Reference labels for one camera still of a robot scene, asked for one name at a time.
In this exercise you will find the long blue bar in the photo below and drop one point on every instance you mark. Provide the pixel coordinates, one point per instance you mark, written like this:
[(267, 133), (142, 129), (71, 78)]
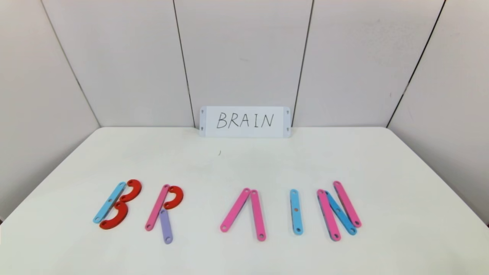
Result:
[(296, 220), (109, 202)]

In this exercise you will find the short purple bar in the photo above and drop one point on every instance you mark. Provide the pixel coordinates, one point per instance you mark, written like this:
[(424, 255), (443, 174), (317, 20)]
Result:
[(166, 229)]

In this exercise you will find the large red arc piece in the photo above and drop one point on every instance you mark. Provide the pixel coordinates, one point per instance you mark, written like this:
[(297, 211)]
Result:
[(121, 217), (134, 188)]

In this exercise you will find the pink bar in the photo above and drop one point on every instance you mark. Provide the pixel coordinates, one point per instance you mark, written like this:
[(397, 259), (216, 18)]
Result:
[(157, 208), (347, 204), (235, 210), (258, 215), (328, 214)]

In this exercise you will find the small red arc piece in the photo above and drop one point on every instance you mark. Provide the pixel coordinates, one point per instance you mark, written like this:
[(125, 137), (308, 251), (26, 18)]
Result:
[(178, 196)]

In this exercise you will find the short blue bar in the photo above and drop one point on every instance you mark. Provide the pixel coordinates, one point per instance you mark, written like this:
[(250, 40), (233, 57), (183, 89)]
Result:
[(344, 219)]

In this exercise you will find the white BRAIN sign card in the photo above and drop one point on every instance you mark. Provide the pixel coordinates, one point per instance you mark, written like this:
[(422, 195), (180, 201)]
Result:
[(244, 131)]

